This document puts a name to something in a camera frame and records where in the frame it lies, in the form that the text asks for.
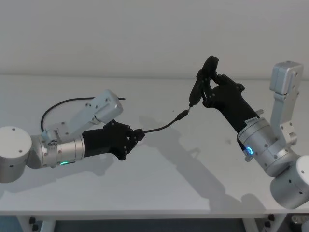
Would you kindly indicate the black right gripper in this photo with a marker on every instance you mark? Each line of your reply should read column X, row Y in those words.
column 229, row 101

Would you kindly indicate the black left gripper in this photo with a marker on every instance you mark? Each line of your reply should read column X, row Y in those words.
column 103, row 142

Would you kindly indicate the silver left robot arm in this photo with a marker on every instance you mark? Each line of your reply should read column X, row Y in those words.
column 14, row 149

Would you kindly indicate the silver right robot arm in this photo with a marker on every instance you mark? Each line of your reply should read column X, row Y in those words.
column 265, row 145

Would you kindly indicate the white table leg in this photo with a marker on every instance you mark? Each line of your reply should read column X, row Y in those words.
column 47, row 223
column 253, row 223

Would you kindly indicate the black round knob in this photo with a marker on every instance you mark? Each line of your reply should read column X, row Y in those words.
column 35, row 227
column 267, row 224
column 32, row 220
column 272, row 218

